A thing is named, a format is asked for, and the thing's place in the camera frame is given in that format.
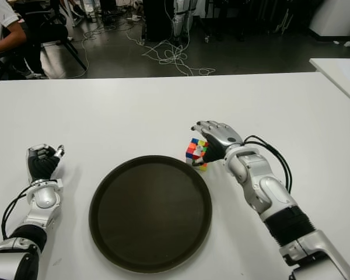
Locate person in white shirt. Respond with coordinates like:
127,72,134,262
0,0,29,90

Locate black wheeled cart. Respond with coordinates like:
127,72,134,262
197,0,269,44

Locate right arm black cables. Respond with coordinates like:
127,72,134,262
241,134,293,193

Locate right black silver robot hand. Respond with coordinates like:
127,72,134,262
190,120,244,167

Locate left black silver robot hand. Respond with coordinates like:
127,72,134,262
26,143,67,183

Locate silver folded stand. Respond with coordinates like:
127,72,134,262
272,7,293,36

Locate black cabinet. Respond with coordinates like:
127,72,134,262
142,0,176,41

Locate thin white floor cable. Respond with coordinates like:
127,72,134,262
68,22,118,79

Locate tangled white floor cable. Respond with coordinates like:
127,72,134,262
125,30,216,77

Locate arm black cables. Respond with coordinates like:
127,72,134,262
241,134,293,193
1,185,36,239

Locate silver humanoid robot legs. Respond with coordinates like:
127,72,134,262
171,0,198,45

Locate white pillar base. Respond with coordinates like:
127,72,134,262
307,0,350,38

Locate multicoloured Rubik's cube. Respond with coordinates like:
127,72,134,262
185,137,211,172

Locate white side table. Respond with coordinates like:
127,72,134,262
309,57,350,110

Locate dark brown round plate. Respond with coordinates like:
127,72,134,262
89,155,213,274

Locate left arm black cables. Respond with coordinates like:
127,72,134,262
1,185,36,239

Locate person in black clothes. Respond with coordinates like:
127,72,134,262
14,0,49,80

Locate black chair with angled legs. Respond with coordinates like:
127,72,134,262
31,0,88,72

